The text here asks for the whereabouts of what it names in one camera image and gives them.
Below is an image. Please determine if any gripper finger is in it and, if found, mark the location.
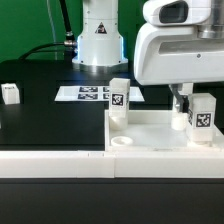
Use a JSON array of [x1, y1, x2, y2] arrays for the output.
[[169, 84, 189, 112]]

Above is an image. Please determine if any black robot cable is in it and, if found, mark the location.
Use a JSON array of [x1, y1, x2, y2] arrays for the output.
[[18, 0, 78, 62]]

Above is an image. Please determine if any white L-shaped fence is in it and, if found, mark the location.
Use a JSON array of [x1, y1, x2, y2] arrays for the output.
[[0, 114, 224, 179]]

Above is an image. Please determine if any white sheet with markers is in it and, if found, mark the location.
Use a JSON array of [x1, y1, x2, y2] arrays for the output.
[[54, 85, 146, 103]]

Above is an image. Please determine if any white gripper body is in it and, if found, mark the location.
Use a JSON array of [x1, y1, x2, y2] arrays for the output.
[[134, 23, 224, 85]]

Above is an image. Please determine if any white square table top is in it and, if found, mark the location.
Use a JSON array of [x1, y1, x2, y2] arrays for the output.
[[104, 110, 224, 152]]

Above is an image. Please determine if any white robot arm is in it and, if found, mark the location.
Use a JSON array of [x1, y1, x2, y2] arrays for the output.
[[73, 0, 224, 88]]

